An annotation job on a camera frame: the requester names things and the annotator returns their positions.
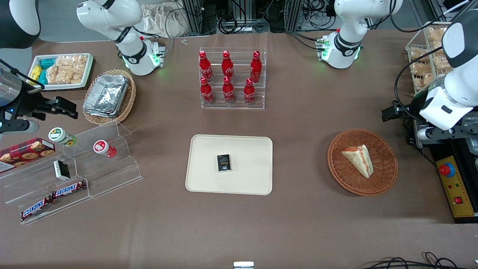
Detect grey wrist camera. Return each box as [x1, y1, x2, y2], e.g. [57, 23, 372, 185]
[416, 127, 454, 142]
[0, 119, 40, 134]

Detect red lid cup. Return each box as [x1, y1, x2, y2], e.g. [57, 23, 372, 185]
[93, 140, 117, 159]

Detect oval tan wicker basket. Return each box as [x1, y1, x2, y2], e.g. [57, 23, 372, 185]
[82, 69, 137, 126]

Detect triangular sandwich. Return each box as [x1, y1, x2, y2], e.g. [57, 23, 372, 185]
[342, 145, 374, 179]

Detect clear rice cracker bag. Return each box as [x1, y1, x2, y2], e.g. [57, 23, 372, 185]
[46, 64, 72, 85]
[58, 55, 88, 84]

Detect aluminium frame post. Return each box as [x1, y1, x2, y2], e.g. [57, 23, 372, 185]
[285, 0, 301, 33]
[181, 0, 204, 36]

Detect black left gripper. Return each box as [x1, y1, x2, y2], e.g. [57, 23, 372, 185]
[382, 101, 425, 122]

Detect red cola bottle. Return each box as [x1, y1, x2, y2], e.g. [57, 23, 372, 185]
[199, 51, 213, 83]
[222, 50, 235, 81]
[200, 77, 215, 105]
[250, 50, 263, 83]
[244, 78, 256, 105]
[223, 76, 236, 104]

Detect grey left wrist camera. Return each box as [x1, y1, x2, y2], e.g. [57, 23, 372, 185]
[416, 127, 454, 142]

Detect metal pan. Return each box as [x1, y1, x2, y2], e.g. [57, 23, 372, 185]
[463, 116, 478, 154]

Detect black playing card box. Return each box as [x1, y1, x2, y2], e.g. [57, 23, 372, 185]
[217, 154, 232, 173]

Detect round brown wicker basket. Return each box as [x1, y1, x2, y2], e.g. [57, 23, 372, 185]
[328, 129, 398, 197]

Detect red cookie box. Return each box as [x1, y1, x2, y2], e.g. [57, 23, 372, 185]
[0, 138, 56, 173]

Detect small black white box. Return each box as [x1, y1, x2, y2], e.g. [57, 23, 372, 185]
[53, 160, 71, 181]

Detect black power cable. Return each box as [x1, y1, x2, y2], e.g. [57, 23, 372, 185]
[392, 100, 418, 147]

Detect clear acrylic stepped shelf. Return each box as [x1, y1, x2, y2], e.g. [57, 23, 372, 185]
[0, 120, 144, 225]

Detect cream plastic tray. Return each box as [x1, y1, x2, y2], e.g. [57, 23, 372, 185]
[186, 134, 273, 195]

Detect beige cloth bag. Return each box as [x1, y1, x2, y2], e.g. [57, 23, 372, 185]
[141, 3, 192, 38]

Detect white rectangular snack tray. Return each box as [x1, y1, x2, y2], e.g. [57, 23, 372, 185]
[28, 53, 94, 91]

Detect black tabletop appliance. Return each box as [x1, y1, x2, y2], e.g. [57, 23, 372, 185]
[428, 116, 478, 225]

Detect yellow emergency stop box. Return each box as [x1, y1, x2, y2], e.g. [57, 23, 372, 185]
[436, 155, 478, 218]

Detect snickers chocolate bar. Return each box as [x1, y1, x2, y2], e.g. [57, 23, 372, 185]
[20, 197, 55, 222]
[52, 180, 87, 199]

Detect clear acrylic bottle rack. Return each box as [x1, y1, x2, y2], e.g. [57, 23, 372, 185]
[199, 47, 268, 110]

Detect stack of foil trays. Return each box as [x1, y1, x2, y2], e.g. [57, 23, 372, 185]
[83, 74, 129, 118]

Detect green lid cup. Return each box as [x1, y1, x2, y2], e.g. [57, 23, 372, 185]
[49, 127, 77, 147]

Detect black floor cables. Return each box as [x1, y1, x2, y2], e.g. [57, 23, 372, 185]
[360, 252, 478, 269]

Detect white wire rack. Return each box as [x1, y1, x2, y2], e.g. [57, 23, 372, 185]
[405, 22, 454, 96]

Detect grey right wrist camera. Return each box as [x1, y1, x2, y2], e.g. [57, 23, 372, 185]
[0, 119, 40, 134]

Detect coiled black cable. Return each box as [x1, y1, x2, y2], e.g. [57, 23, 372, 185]
[218, 17, 270, 35]

